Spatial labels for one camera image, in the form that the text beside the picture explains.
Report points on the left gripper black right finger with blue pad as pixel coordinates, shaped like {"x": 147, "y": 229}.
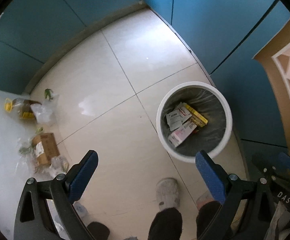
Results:
{"x": 230, "y": 190}

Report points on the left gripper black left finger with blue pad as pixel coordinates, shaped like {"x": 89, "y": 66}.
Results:
{"x": 33, "y": 218}

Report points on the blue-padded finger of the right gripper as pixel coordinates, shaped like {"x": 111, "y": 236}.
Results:
{"x": 284, "y": 160}

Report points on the small white paper sachet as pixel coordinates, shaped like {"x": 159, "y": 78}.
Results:
{"x": 176, "y": 118}

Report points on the long white toothpaste box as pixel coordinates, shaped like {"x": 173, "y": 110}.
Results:
{"x": 177, "y": 137}

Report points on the white green medicine box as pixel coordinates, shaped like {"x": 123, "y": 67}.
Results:
{"x": 185, "y": 114}

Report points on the white round trash bin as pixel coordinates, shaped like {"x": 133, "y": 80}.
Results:
{"x": 212, "y": 105}

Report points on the yellow box in bin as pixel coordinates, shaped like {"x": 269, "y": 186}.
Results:
{"x": 196, "y": 117}

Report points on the brown cardboard box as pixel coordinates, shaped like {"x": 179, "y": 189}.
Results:
{"x": 45, "y": 148}

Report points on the clear plastic bag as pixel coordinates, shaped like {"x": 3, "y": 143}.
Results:
{"x": 45, "y": 112}

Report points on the cooking oil bottle yellow cap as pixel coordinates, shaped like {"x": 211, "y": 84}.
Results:
{"x": 21, "y": 108}

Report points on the blue lower cabinet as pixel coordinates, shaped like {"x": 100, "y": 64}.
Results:
{"x": 109, "y": 86}

